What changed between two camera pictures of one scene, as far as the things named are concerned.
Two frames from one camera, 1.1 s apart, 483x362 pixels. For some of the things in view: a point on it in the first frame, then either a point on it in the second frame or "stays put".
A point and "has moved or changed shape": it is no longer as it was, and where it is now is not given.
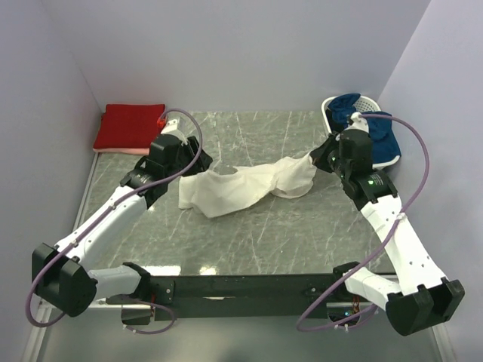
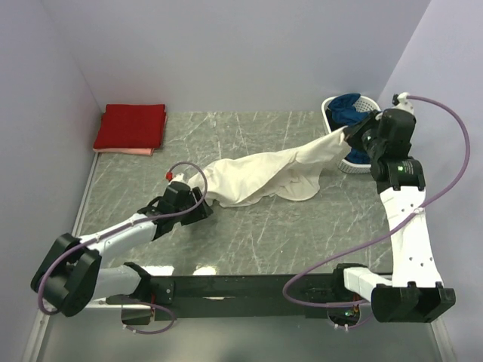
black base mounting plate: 245,296 stays put
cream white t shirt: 216,192 has moved or changed shape
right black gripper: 319,154 -> 352,133
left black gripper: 202,162 -> 201,211
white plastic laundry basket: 362,104 stays put
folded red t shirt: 129,126 stays put
